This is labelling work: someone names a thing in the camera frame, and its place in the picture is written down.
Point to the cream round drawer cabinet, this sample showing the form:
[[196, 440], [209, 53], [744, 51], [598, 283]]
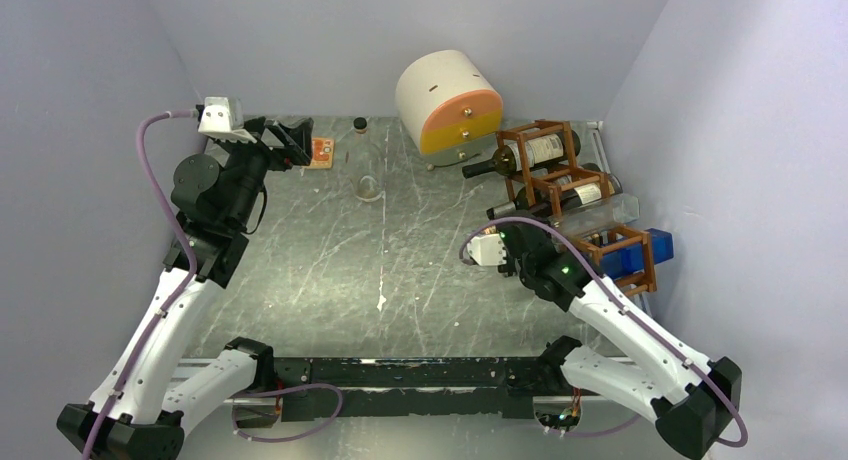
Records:
[[449, 109]]

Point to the clear glass bottle black cap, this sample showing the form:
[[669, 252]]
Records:
[[366, 163]]

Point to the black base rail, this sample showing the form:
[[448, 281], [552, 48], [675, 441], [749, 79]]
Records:
[[429, 386]]

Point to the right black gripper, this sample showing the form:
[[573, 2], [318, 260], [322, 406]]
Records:
[[509, 266]]

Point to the large clear plastic bottle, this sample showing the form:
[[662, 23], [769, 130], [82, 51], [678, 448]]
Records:
[[597, 217]]

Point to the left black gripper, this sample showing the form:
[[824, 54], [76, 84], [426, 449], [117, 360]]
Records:
[[295, 139]]

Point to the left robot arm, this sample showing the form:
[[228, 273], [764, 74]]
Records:
[[137, 413]]

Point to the dark green wine bottle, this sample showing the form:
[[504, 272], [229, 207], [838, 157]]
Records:
[[507, 160]]

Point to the dark bottle white label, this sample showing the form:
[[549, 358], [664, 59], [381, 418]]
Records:
[[569, 199]]

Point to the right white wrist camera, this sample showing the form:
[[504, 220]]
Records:
[[486, 250]]

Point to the orange card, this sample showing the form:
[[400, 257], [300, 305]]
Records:
[[322, 153]]

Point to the blue square glass bottle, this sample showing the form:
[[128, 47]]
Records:
[[629, 260]]

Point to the brown wooden wine rack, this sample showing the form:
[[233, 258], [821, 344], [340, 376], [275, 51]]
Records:
[[556, 177]]

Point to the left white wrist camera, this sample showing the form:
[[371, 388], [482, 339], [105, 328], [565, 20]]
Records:
[[221, 118]]

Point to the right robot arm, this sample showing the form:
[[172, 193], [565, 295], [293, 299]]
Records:
[[692, 400]]

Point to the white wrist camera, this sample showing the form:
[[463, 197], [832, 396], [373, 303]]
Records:
[[486, 250], [221, 118]]

